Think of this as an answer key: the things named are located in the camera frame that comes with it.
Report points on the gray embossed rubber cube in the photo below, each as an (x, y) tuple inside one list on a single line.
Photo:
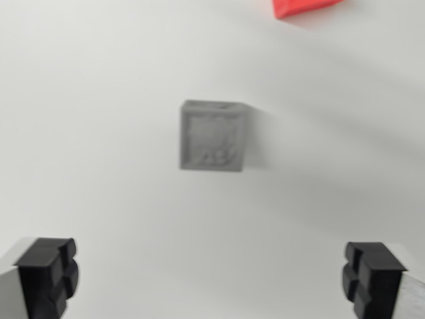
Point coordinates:
[(214, 138)]

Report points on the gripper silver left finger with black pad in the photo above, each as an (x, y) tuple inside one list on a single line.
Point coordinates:
[(36, 282)]

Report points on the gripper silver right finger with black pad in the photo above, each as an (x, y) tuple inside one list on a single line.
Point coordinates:
[(378, 282)]

